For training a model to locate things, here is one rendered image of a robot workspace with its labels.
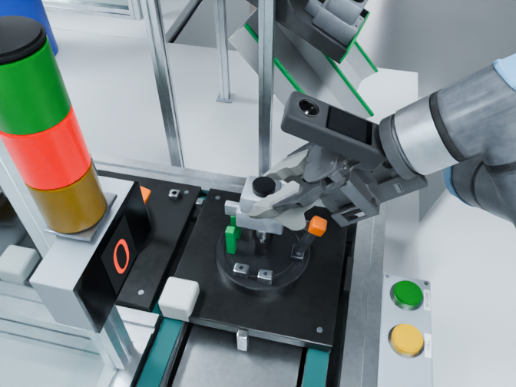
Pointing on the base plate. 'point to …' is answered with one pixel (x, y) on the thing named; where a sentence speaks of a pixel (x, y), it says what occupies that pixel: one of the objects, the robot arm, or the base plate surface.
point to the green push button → (407, 293)
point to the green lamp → (32, 93)
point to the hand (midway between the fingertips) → (258, 193)
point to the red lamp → (50, 154)
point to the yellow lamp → (71, 203)
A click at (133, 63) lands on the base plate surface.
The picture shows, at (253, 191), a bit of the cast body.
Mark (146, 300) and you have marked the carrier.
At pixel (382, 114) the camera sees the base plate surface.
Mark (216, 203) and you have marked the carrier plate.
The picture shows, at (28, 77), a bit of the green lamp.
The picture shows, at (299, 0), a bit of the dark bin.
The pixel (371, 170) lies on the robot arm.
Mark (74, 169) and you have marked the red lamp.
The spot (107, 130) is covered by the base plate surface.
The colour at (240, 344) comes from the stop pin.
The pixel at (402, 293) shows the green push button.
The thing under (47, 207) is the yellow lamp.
